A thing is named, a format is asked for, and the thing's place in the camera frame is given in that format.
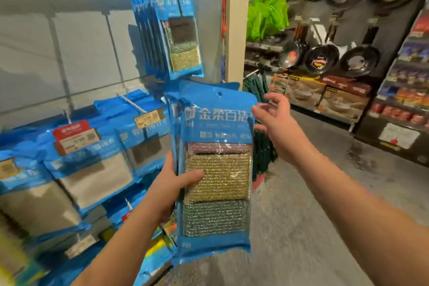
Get yellow green sponge packets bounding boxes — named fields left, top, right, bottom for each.
left=134, top=229, right=177, bottom=286

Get person's right forearm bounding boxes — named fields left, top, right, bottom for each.
left=295, top=145, right=429, bottom=286

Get person's left hand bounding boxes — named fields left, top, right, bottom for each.
left=145, top=151, right=205, bottom=224

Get red white price tag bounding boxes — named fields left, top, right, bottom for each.
left=52, top=120, right=101, bottom=157

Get blue steel-cloth packets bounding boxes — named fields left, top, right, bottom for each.
left=94, top=91, right=174, bottom=176

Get hung scouring pad packet bunch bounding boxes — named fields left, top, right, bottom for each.
left=129, top=0, right=205, bottom=82

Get metal peg hook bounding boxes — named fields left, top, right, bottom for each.
left=117, top=93, right=148, bottom=114

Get hanging bright green bags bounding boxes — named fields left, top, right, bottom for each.
left=246, top=0, right=290, bottom=43

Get person's right hand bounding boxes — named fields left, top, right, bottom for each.
left=251, top=92, right=317, bottom=167

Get dark green goods pile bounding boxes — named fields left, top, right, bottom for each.
left=243, top=71, right=279, bottom=183

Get striped sponge packets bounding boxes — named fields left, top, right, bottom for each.
left=104, top=185, right=165, bottom=236

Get background shelf with boxed goods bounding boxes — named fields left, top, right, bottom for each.
left=355, top=1, right=429, bottom=166

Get yellowish price tag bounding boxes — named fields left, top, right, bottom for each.
left=133, top=109, right=163, bottom=130
left=0, top=157, right=26, bottom=181

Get blue green scouring pad packet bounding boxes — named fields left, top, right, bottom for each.
left=173, top=88, right=259, bottom=265
left=163, top=80, right=244, bottom=257

